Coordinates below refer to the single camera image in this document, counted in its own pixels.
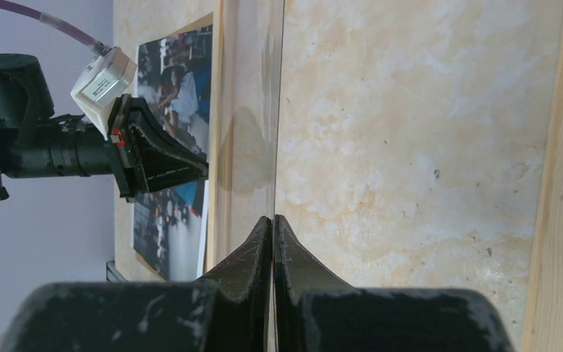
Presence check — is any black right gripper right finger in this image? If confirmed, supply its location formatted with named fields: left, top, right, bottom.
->
left=273, top=215, right=514, bottom=351

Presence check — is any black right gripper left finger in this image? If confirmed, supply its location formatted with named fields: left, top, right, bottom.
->
left=0, top=217, right=272, bottom=351

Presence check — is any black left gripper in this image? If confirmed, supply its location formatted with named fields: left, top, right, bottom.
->
left=0, top=95, right=209, bottom=202

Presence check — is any printed colour photo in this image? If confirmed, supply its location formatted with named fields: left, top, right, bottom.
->
left=132, top=24, right=213, bottom=283

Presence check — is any clear acrylic sheet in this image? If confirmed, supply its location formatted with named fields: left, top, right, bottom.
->
left=205, top=1, right=285, bottom=270

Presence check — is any light wooden picture frame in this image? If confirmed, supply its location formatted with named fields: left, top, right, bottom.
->
left=205, top=0, right=563, bottom=352

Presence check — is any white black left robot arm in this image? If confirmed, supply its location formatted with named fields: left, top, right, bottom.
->
left=0, top=54, right=208, bottom=202

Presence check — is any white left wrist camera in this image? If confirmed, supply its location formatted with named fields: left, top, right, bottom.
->
left=70, top=47, right=137, bottom=139

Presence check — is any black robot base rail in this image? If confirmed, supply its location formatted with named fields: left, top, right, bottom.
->
left=106, top=260, right=127, bottom=282

